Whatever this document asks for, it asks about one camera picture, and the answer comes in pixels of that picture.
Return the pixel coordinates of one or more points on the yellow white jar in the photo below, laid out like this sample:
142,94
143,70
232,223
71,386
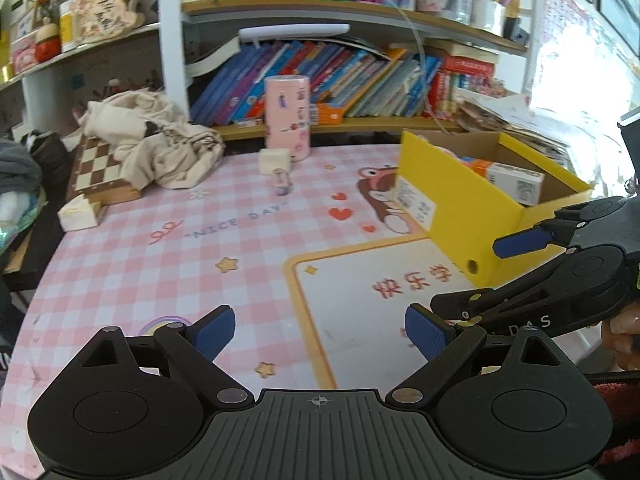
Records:
71,27

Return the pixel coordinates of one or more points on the yellow cardboard box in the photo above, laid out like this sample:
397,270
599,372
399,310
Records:
465,220

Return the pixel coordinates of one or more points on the red jar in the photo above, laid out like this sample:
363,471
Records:
47,47

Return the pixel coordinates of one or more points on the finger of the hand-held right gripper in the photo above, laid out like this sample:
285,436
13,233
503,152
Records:
520,242
475,302

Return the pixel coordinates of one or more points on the wooden bookshelf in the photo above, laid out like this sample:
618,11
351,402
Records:
172,35

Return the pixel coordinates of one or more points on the small purple hourglass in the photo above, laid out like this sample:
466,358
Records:
281,182

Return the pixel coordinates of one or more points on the small orange box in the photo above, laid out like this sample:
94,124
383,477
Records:
330,114

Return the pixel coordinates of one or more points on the orange white toothpaste box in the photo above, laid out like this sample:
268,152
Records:
515,180

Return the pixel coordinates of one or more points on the wooden chessboard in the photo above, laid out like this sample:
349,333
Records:
95,175

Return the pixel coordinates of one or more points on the pink rabbit ornament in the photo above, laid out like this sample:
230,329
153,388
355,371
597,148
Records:
105,0

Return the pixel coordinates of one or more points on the grey blanket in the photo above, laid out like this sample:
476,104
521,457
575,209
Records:
17,165

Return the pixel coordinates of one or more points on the cream wedge block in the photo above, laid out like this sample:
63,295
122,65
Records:
77,215

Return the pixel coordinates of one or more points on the row of colourful books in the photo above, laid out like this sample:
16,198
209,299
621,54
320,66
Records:
360,80

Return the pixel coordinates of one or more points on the small black device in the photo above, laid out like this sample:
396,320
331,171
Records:
515,29

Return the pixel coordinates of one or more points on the wall poster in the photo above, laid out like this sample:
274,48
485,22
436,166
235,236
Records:
570,20

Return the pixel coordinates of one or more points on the small cream cube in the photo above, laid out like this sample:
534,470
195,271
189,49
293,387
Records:
275,160

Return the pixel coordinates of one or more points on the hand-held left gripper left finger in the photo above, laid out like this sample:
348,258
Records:
215,332

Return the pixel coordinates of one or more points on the person's red fleece clothing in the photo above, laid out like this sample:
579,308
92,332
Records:
620,410

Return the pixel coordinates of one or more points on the beige cloth bag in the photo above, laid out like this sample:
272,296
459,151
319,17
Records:
160,145

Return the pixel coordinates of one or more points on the pink checked desktop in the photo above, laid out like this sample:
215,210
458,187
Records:
175,270

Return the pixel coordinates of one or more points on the black bag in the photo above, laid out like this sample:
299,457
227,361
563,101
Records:
47,152

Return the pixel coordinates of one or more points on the white lamp bar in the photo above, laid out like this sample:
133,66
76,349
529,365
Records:
295,32

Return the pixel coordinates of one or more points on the stack of papers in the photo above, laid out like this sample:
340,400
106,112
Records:
520,120

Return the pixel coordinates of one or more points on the pink sticker canister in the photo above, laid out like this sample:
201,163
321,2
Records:
287,120

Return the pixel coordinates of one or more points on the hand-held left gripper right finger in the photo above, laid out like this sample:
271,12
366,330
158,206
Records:
425,335

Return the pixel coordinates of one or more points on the person's right hand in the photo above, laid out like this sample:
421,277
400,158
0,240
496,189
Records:
620,332

